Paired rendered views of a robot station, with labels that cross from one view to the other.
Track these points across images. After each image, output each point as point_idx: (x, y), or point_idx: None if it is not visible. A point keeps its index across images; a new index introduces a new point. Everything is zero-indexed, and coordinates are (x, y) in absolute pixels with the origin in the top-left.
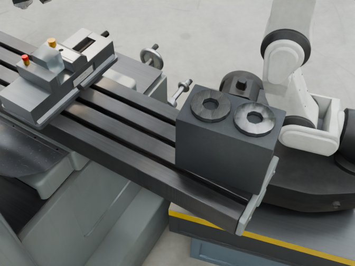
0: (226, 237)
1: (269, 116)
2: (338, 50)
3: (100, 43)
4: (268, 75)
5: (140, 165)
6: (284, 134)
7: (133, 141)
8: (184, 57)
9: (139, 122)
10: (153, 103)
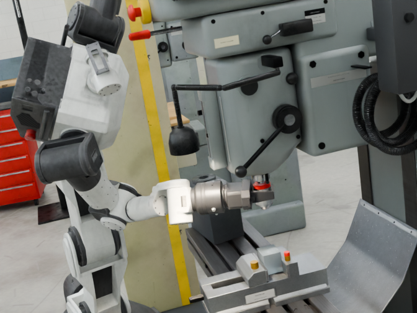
0: None
1: (197, 176)
2: None
3: (211, 280)
4: (126, 251)
5: (263, 240)
6: (129, 303)
7: (254, 250)
8: None
9: (238, 257)
10: (216, 264)
